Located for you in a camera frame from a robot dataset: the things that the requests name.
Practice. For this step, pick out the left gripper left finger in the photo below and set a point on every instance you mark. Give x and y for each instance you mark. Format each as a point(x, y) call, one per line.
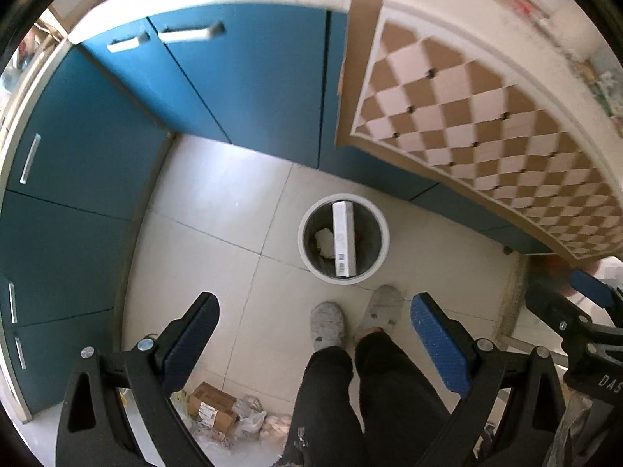
point(94, 429)

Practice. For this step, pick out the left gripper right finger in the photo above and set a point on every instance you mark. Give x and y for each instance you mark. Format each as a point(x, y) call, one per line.
point(477, 371)

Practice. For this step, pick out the white round trash bin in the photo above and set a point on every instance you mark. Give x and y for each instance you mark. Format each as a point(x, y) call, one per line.
point(316, 239)

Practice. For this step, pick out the blue kitchen cabinet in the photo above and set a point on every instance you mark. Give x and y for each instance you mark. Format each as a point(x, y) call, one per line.
point(178, 154)

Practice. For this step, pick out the brown cardboard box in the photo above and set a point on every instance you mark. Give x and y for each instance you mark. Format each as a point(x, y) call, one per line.
point(212, 407)

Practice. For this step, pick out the right black trouser leg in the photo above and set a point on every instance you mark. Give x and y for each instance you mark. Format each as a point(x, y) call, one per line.
point(401, 410)

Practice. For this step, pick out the black trouser leg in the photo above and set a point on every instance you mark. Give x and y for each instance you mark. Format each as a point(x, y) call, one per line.
point(324, 429)
point(401, 410)

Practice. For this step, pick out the crumpled plastic bag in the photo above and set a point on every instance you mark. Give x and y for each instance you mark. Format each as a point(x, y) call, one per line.
point(251, 416)

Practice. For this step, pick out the right grey slipper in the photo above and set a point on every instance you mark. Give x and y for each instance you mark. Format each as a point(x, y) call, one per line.
point(382, 312)

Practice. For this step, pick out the grey slipper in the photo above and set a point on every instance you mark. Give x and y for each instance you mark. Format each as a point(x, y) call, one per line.
point(382, 312)
point(327, 326)

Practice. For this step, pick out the left black trouser leg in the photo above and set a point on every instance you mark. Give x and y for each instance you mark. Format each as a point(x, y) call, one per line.
point(324, 429)

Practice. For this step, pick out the left grey slipper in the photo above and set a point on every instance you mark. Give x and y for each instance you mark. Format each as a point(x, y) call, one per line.
point(327, 326)

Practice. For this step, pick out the long white box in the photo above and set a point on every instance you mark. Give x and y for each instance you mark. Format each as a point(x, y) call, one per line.
point(344, 238)

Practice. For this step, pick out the checkered table mat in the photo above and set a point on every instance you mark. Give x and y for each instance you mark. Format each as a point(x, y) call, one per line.
point(468, 93)

